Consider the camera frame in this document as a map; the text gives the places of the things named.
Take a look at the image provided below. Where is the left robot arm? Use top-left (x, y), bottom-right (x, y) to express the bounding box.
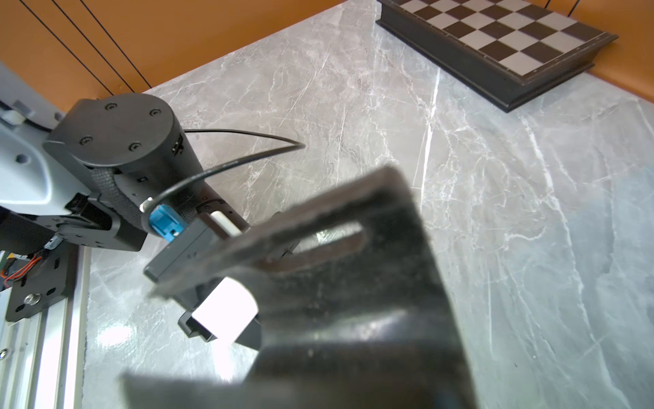
top-left (1, 67), bottom-right (202, 256)

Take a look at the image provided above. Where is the black white checkerboard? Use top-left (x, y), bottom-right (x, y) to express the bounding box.
top-left (377, 0), bottom-right (618, 112)

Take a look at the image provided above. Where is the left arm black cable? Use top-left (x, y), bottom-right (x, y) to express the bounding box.
top-left (139, 127), bottom-right (308, 216)

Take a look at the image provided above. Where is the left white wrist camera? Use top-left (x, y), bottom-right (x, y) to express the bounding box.
top-left (141, 203), bottom-right (302, 351)

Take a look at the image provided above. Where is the aluminium rail frame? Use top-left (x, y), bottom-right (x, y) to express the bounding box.
top-left (1, 248), bottom-right (91, 408)

